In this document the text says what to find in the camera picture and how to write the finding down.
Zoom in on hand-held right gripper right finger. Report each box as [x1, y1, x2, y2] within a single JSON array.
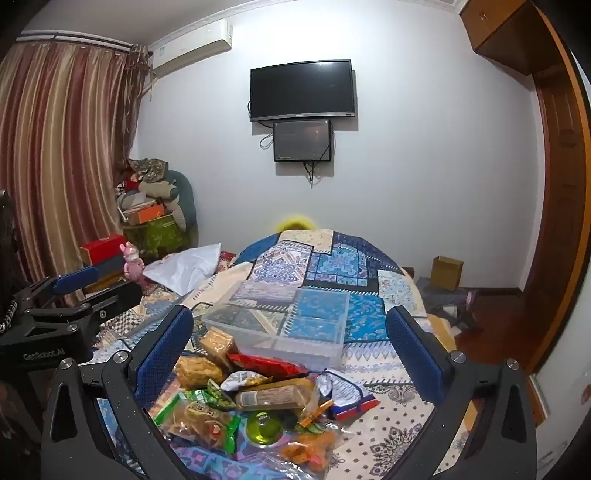
[[385, 305, 539, 480]]

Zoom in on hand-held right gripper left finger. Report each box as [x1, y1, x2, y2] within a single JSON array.
[[41, 304, 195, 480]]

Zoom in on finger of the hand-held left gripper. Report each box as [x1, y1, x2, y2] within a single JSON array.
[[69, 280, 143, 334], [18, 265, 100, 311]]

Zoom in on clear packet of tan brittle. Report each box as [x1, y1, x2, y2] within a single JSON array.
[[199, 327, 240, 366], [174, 355, 227, 389]]

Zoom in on green snack packet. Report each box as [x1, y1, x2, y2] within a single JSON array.
[[182, 379, 238, 412]]

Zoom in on white and blue snack packet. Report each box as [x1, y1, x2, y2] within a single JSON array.
[[316, 368, 382, 421]]

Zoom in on green-edged clear snack packet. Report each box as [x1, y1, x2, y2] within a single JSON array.
[[153, 391, 242, 459]]

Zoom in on yellow and silver snack packet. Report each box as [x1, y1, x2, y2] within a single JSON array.
[[221, 370, 273, 393]]

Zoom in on red snack packet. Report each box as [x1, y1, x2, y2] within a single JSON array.
[[227, 353, 309, 380]]

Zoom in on small orange snack packet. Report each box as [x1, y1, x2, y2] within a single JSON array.
[[298, 399, 335, 428]]

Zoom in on long brown biscuit packet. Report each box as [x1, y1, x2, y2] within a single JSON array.
[[235, 378, 319, 411]]

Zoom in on green jelly cup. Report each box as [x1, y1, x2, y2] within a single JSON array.
[[245, 411, 284, 446]]

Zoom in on clear plastic container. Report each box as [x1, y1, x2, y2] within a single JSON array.
[[201, 281, 352, 372]]

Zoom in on clear packet of orange snacks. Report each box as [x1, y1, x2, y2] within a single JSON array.
[[277, 422, 354, 472]]

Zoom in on pink plush toy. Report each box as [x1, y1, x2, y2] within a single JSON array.
[[119, 241, 147, 282]]

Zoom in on red box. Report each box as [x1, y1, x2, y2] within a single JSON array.
[[80, 234, 128, 267]]

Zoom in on grey cloth heap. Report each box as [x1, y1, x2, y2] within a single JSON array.
[[414, 276, 483, 334]]

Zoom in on patchwork printed blanket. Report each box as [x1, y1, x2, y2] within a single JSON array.
[[92, 228, 476, 480]]

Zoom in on white pillow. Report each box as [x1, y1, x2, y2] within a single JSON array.
[[142, 242, 223, 297]]

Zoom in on green patterned box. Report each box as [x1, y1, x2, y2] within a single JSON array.
[[123, 213, 197, 260]]

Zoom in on brown cardboard box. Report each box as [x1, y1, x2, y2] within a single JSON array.
[[431, 255, 465, 292]]

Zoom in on orange box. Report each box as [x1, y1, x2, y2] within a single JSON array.
[[126, 203, 168, 226]]

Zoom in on grey plush toy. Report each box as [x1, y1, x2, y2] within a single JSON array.
[[117, 180, 180, 217]]

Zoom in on grey-green cushion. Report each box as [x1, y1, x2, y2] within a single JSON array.
[[165, 170, 200, 232]]

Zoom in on striped brown curtain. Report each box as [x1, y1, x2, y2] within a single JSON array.
[[0, 39, 153, 305]]

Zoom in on dark patterned cloth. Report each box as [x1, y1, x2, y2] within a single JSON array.
[[126, 158, 170, 184]]

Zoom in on yellow round object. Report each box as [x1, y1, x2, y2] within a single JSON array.
[[276, 214, 320, 232]]

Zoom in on brown wooden door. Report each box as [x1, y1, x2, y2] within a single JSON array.
[[521, 28, 591, 374]]

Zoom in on white air conditioner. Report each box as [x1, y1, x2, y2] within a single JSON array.
[[148, 18, 234, 77]]

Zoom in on wooden overhead cabinet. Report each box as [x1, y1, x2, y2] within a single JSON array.
[[459, 0, 557, 77]]

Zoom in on small black wall monitor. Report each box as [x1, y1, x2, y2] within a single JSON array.
[[272, 119, 334, 163]]

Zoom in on large black wall television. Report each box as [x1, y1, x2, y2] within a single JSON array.
[[250, 59, 356, 123]]

